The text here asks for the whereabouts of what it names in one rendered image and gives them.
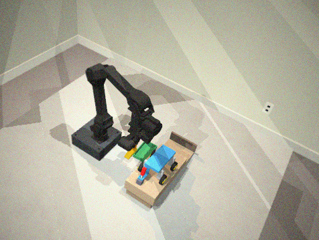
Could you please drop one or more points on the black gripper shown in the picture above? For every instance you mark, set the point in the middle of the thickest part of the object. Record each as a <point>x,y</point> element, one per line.
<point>128,142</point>

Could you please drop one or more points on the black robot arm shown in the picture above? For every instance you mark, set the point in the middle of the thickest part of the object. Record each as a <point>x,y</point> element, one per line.
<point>137,100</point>

